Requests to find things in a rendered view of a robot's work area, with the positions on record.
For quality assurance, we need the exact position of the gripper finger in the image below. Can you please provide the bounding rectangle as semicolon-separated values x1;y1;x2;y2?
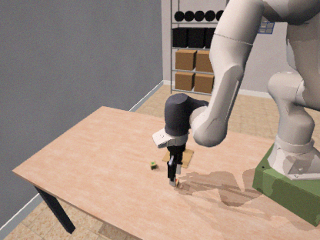
167;154;180;186
176;152;183;175

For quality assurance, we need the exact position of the tan flat mat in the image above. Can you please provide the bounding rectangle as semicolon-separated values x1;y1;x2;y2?
162;148;194;168

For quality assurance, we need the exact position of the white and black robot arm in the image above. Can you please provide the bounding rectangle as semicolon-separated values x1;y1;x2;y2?
152;0;320;180

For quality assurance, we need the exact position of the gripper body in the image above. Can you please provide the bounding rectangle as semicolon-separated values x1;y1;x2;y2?
167;143;186;160

